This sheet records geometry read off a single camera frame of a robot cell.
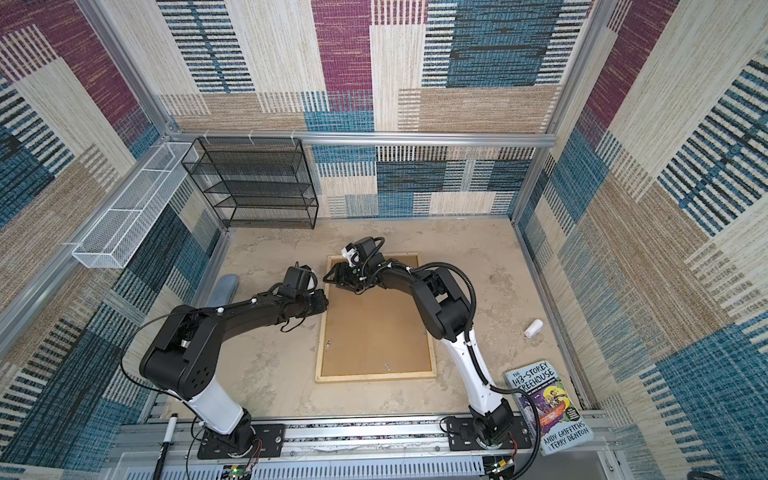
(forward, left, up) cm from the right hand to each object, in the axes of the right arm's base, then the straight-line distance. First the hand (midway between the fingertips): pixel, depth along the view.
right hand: (329, 284), depth 97 cm
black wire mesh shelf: (+35, +27, +14) cm, 47 cm away
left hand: (-4, 0, -2) cm, 4 cm away
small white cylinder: (-16, -61, -3) cm, 63 cm away
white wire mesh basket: (-4, +45, +30) cm, 54 cm away
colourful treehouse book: (-41, -59, -3) cm, 72 cm away
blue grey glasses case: (0, +35, -3) cm, 35 cm away
